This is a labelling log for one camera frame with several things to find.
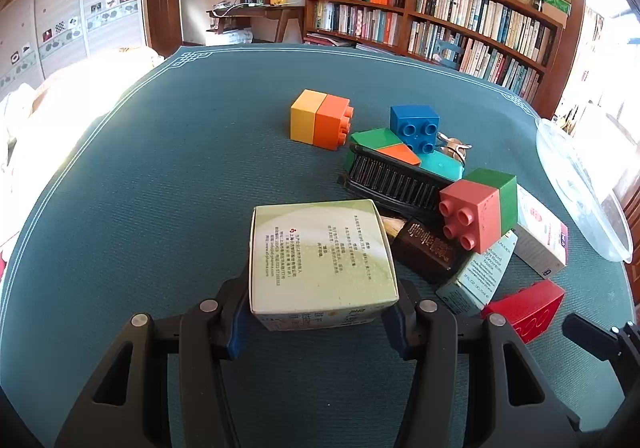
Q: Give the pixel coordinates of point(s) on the yellow and orange building block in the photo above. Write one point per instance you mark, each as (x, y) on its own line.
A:
(320, 118)

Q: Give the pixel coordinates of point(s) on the pale green carton box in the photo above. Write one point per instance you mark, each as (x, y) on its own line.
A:
(320, 258)

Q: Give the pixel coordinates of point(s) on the wooden bookshelf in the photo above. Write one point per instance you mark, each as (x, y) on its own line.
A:
(407, 13)

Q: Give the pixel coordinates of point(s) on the blue box among books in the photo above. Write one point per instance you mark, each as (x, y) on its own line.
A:
(447, 53)

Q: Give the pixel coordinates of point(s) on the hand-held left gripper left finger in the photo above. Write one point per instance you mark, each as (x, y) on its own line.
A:
(232, 338)

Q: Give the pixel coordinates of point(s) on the pink and green building block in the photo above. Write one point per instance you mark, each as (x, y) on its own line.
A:
(475, 208)

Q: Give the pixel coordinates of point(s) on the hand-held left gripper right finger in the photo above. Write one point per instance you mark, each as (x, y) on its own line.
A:
(400, 333)

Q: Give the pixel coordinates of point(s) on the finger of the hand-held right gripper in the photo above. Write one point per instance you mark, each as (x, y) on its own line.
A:
(631, 348)
(590, 335)

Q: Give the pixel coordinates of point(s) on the dark brown box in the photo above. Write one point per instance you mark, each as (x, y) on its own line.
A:
(425, 248)

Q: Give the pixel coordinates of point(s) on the green and orange building block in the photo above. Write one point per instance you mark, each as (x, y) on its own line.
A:
(385, 143)

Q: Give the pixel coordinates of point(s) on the grey green carton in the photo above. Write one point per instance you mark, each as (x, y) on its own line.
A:
(475, 283)

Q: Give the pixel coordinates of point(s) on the panelled wooden door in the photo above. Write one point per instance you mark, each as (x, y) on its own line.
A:
(567, 53)

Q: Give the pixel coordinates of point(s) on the black comb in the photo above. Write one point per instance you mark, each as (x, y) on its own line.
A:
(395, 183)

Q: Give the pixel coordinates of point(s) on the white and pink carton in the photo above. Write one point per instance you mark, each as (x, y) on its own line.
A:
(542, 233)

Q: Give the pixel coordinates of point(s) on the books in bookshelf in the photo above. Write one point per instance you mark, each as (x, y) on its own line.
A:
(475, 13)

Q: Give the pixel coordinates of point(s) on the clear plastic bowl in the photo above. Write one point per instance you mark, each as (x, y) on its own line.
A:
(580, 178)

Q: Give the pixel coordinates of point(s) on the red building block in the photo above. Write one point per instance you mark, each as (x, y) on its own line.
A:
(527, 310)

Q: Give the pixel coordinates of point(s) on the sliding door wardrobe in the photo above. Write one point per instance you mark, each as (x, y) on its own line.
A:
(75, 13)

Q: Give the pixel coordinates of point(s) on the blue building block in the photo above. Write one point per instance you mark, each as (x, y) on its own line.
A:
(415, 125)

